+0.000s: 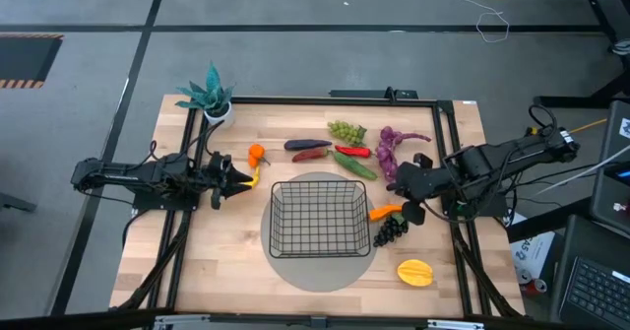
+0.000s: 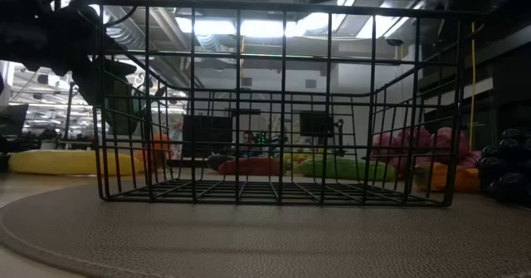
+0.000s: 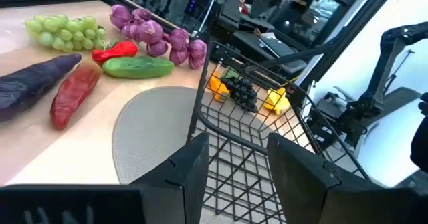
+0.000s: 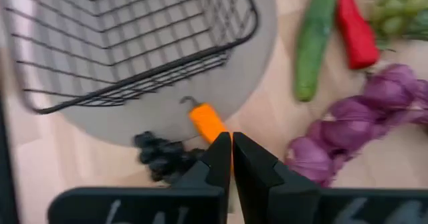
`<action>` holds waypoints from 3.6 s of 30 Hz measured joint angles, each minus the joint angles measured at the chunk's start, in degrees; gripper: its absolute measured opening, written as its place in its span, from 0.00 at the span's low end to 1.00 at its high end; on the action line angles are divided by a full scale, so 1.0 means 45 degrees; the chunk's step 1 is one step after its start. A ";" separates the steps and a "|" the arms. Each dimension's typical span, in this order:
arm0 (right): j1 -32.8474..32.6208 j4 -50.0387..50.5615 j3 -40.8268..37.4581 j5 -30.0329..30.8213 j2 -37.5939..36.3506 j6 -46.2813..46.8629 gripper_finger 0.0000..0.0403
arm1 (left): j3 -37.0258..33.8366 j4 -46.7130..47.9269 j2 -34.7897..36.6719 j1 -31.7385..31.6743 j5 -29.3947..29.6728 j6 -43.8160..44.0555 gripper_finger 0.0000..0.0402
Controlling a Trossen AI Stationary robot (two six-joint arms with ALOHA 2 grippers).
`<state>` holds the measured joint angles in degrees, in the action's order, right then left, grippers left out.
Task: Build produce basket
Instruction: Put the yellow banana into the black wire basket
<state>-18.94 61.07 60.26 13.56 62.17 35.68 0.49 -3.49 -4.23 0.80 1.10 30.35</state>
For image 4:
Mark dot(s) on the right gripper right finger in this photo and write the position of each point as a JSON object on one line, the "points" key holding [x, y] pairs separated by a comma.
{"points": [[267, 197]]}

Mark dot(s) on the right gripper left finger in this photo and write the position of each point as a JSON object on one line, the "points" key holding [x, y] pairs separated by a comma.
{"points": [[200, 204]]}

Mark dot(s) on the black grapes bunch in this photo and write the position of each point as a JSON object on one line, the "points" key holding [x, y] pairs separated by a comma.
{"points": [[160, 157]]}

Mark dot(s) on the green grapes bunch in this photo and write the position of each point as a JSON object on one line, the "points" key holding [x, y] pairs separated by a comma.
{"points": [[398, 10]]}

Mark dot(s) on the grey round mat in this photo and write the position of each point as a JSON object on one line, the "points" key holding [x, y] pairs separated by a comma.
{"points": [[150, 118]]}

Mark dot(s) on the green cucumber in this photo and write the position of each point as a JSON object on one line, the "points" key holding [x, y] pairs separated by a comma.
{"points": [[312, 47]]}

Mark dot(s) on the bright red pepper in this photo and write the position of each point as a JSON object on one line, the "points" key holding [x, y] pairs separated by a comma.
{"points": [[356, 33]]}

